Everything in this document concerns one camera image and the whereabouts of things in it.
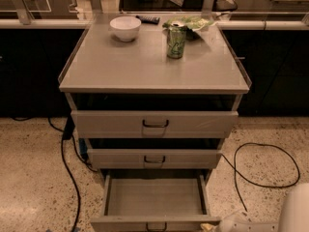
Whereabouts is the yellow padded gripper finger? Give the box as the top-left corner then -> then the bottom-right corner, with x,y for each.
201,223 -> 217,232

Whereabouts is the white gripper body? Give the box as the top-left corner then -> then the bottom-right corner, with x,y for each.
215,212 -> 278,232

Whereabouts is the grey bottom drawer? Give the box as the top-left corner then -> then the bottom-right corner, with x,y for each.
91,170 -> 220,232

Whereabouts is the grey drawer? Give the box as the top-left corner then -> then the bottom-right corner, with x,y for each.
71,110 -> 238,138
91,170 -> 220,232
88,149 -> 221,169

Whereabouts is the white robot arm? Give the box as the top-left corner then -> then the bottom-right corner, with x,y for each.
201,183 -> 309,232

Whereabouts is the grey middle drawer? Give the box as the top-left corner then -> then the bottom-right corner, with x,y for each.
88,149 -> 221,169

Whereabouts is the grey drawer cabinet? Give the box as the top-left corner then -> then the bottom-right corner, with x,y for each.
58,13 -> 253,232

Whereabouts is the grey top drawer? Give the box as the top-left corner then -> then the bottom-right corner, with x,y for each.
71,110 -> 238,138

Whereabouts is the green soda can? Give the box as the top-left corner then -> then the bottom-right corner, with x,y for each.
167,21 -> 187,59

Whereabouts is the green chip bag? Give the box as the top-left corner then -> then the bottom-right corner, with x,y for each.
162,15 -> 214,32

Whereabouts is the white ceramic bowl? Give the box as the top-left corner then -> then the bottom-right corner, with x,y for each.
110,16 -> 141,42

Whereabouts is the black remote control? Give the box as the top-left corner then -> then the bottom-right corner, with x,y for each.
136,15 -> 160,25

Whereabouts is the black cable left floor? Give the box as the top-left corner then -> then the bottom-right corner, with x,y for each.
47,116 -> 98,232

